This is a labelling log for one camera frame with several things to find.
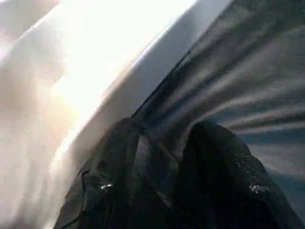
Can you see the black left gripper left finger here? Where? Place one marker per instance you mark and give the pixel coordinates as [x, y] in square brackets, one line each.
[105, 186]

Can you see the white plastic table top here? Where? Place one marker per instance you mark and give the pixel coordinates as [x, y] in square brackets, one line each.
[71, 71]

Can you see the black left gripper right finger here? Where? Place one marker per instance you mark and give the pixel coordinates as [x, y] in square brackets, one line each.
[228, 181]

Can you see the black work mat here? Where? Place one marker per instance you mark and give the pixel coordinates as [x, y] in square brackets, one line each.
[252, 81]

